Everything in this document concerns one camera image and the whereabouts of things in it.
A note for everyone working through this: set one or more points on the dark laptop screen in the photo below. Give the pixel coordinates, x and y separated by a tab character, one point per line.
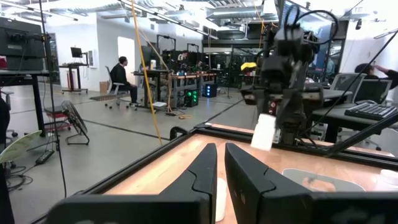
373	90

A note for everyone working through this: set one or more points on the black computer desk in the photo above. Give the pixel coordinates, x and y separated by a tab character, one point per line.
152	74

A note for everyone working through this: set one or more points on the red low cart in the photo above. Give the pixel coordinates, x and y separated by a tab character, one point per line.
57	116

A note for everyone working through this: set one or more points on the thick black frame strut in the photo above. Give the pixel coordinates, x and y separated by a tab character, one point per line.
363	133

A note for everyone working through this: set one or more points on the black power strip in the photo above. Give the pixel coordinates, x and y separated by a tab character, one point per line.
45	157

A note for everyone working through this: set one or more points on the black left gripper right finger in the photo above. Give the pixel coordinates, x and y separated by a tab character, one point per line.
255	193

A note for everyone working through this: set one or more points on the grey mesh office chair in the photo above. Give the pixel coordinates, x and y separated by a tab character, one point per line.
345	82

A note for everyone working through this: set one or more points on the computer tower green lights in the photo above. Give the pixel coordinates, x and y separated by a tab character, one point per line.
191	98

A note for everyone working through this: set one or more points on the computer tower blue lights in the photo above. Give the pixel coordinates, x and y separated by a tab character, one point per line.
210	90

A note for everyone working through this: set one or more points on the thin black stand pole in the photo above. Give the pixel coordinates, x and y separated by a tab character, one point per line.
49	93

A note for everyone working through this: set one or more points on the black floor fan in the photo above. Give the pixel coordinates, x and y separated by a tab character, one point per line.
74	121

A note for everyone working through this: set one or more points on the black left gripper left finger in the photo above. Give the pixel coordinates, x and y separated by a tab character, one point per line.
186	199

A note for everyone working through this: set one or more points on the long grey workbench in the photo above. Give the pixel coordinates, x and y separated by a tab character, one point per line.
186	77

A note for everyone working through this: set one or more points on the seated person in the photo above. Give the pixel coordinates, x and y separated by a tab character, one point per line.
119	77

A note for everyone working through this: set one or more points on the black standing desk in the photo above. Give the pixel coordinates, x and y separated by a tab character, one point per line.
73	77

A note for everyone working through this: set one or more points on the black keyboard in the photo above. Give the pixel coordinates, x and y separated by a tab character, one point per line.
370	110

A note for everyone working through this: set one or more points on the yellow object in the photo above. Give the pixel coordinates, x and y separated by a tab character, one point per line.
248	66

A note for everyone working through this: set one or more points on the small black monitor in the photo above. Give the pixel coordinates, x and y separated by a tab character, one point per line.
76	52

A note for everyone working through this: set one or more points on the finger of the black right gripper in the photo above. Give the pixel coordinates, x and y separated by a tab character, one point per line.
290	118

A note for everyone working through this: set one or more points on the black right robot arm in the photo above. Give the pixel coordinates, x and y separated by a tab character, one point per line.
292	40

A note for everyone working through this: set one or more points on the cardboard box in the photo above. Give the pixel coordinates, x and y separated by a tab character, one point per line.
103	86

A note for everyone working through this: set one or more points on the white basket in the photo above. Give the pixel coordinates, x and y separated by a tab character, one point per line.
295	177

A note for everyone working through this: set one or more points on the black office desk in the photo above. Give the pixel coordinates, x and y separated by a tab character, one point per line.
332	116

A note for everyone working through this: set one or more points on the thin black diagonal rod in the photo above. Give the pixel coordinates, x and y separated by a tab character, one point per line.
357	77

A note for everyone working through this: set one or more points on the black side table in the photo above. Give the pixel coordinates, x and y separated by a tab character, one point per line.
25	76

